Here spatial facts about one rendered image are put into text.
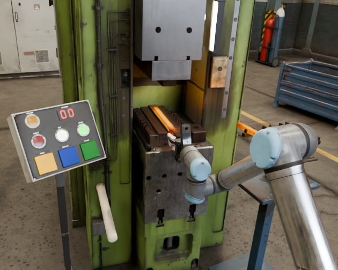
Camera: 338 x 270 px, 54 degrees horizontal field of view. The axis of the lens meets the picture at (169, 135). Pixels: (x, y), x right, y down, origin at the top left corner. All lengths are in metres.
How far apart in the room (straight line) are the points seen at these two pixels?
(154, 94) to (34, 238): 1.34
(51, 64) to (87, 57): 5.22
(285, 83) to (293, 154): 4.55
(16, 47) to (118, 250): 5.09
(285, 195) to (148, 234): 1.13
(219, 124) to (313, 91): 3.38
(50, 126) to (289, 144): 0.94
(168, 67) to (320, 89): 3.82
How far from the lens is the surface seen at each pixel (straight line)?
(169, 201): 1.88
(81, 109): 1.54
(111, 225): 1.65
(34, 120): 1.45
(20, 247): 2.63
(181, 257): 2.21
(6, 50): 6.75
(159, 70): 1.62
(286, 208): 1.02
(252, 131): 1.75
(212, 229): 2.42
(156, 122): 1.86
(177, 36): 1.62
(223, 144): 2.09
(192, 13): 1.63
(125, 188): 2.01
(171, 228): 2.01
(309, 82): 5.33
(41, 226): 2.76
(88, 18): 1.67
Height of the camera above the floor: 1.68
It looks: 24 degrees down
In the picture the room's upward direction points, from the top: 3 degrees clockwise
